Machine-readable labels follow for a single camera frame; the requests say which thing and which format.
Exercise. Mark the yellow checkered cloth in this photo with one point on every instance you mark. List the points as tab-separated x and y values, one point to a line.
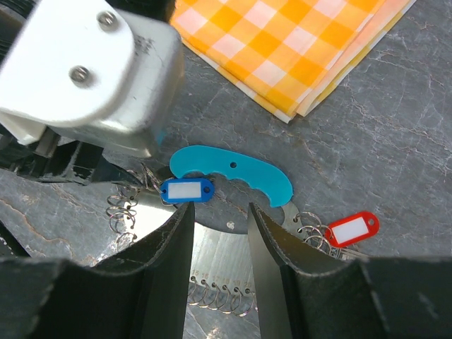
287	56

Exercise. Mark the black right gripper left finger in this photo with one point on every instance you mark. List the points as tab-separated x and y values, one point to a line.
140	292

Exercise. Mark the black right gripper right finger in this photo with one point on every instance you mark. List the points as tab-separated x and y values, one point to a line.
302	292

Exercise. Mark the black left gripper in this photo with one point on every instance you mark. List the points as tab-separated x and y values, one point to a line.
74	162

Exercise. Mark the red key tag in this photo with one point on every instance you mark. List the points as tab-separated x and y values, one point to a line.
352	229

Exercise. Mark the blue key tag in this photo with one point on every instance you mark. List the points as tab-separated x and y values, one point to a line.
197	190

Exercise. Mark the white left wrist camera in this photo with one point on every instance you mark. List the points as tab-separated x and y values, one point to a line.
101	72

